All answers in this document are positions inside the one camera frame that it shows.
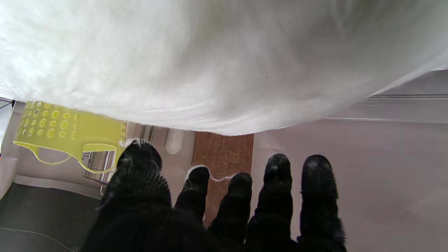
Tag yellow perforated laundry basket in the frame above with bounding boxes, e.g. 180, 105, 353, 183
13, 101, 127, 174

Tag white pillow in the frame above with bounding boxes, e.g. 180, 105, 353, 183
0, 0, 448, 136

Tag brown wooden cutting board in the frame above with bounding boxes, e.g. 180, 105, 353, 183
191, 131, 254, 228

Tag white candle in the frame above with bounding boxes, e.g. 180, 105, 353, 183
164, 128, 185, 155

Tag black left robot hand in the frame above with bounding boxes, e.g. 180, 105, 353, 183
80, 139, 347, 252

